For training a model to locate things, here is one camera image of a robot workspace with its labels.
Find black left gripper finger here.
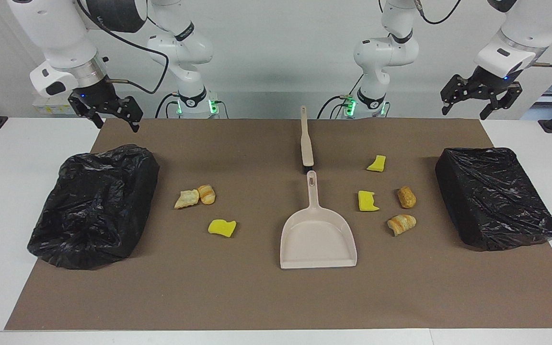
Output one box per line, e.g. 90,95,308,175
441,74,471,115
480,82,522,119

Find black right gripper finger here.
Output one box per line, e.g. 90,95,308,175
108,96,143,132
69,93,104,129

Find pale bread piece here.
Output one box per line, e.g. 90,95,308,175
174,189,201,210

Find striped golden croissant piece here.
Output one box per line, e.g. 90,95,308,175
197,184,216,206

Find brown bread roll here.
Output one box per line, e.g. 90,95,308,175
397,186,417,209

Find pale croissant chunk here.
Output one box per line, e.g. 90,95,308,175
387,214,417,237

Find yellow green sponge piece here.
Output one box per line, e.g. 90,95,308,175
207,219,237,238

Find beige brush black bristles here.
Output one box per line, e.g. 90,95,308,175
299,105,317,174

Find beige plastic dustpan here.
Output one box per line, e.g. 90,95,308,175
279,170,358,270

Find crumpled black bag bin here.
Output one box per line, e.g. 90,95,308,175
27,144,161,270

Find taut black bag bin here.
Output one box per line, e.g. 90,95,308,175
435,147,552,252

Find brown paper mat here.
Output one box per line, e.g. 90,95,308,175
4,118,552,331

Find black right base cable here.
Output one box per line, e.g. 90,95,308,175
155,92,229,119

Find black base cable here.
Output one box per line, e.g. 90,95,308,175
155,92,229,119
317,72,365,119

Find white wall socket box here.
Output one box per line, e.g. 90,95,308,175
32,95,79,116

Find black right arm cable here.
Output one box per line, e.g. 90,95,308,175
76,0,170,95

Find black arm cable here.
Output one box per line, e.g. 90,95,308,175
76,0,170,95
413,0,552,69

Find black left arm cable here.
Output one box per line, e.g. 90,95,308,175
413,0,552,69

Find black left base cable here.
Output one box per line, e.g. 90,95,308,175
317,72,365,119

